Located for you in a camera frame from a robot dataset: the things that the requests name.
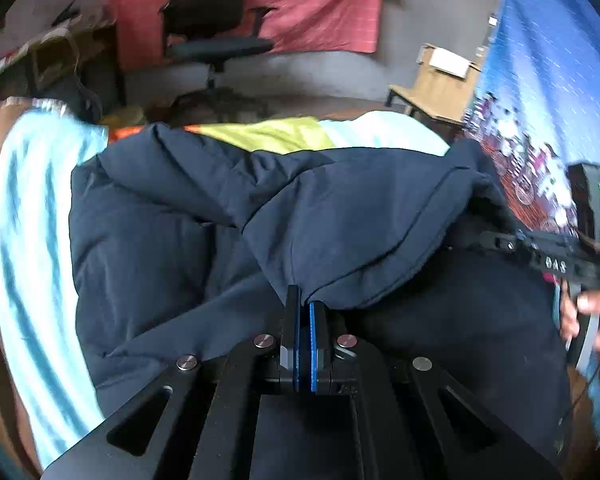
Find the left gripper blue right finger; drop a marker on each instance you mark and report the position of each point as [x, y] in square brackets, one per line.
[320, 349]

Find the wooden desk with shelf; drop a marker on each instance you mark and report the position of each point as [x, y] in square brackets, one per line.
[76, 63]

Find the black office chair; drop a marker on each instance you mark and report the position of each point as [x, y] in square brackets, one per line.
[199, 31]

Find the pink checked wall cloth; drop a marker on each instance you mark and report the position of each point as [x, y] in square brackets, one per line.
[294, 25]

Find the dark navy puffer jacket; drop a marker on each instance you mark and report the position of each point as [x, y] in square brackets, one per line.
[182, 244]

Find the white paper on chair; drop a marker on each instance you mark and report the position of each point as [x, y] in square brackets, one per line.
[448, 62]

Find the multicolour striped bed quilt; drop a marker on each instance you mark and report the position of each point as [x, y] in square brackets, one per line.
[52, 403]

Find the blue patterned hanging curtain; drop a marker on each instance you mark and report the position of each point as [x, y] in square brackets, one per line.
[537, 105]

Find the light wooden chair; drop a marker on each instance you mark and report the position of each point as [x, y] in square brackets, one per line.
[439, 96]

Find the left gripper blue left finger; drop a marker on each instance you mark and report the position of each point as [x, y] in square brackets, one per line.
[289, 341]

